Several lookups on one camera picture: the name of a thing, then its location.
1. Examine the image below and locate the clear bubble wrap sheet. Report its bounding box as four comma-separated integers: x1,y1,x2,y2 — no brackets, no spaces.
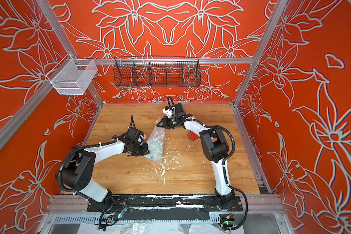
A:
144,118,166,164

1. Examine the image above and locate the green leaf pattern bowl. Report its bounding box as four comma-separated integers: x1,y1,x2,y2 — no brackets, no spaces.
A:
147,139,163,155

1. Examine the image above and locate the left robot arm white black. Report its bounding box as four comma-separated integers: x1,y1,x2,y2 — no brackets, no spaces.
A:
56,127,150,214

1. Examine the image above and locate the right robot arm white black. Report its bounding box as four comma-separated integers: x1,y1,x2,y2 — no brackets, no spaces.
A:
157,96,249,232

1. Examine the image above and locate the red tape dispenser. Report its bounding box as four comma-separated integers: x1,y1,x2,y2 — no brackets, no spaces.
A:
187,130,200,141

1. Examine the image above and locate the clear plastic hanging bin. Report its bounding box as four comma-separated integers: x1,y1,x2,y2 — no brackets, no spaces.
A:
48,59,98,95

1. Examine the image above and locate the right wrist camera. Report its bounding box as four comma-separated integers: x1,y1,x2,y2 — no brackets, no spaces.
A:
162,106,173,118

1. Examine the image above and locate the black wire mesh basket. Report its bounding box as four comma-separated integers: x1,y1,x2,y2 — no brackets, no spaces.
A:
113,56,201,88

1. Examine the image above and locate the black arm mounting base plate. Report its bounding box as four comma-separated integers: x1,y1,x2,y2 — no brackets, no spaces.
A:
86,193,243,213

